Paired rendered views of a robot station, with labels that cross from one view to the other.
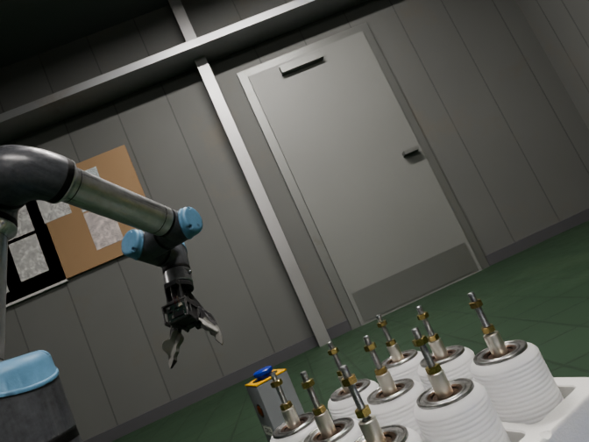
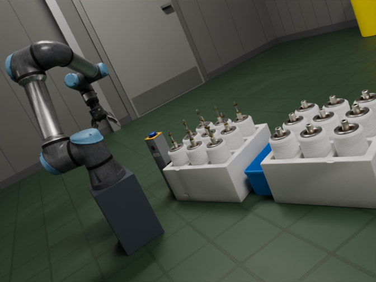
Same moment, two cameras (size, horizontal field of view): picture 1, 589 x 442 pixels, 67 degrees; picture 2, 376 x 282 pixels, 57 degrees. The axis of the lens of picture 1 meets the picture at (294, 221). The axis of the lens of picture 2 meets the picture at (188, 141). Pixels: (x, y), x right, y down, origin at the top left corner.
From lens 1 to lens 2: 96 cm
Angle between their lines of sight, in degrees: 28
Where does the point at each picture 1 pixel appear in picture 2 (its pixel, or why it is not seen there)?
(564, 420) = (257, 134)
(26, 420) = (103, 149)
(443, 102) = not seen: outside the picture
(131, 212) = (87, 68)
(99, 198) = (78, 63)
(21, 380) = (98, 137)
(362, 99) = not seen: outside the picture
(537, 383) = (250, 126)
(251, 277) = (64, 90)
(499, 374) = (241, 124)
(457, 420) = (233, 135)
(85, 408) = not seen: outside the picture
